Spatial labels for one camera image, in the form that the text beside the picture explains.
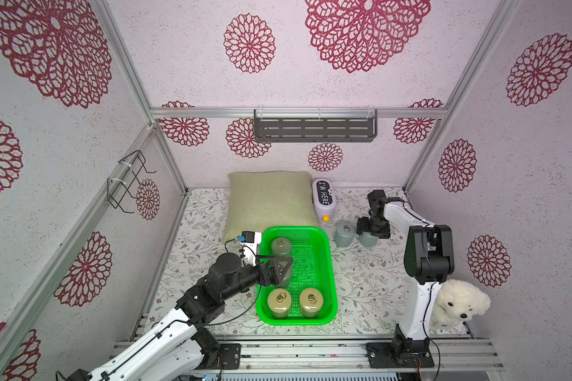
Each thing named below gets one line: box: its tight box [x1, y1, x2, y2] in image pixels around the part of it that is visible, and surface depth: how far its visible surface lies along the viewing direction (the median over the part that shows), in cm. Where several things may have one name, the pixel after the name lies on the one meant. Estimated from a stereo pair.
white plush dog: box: [430, 279, 491, 331], surface depth 69 cm
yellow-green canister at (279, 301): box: [266, 288, 292, 319], surface depth 78 cm
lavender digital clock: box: [312, 178, 337, 224], surface depth 105 cm
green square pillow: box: [221, 170, 319, 244], surface depth 102 cm
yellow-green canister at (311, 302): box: [299, 287, 324, 319], surface depth 78 cm
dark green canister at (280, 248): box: [270, 236, 292, 258], surface depth 92 cm
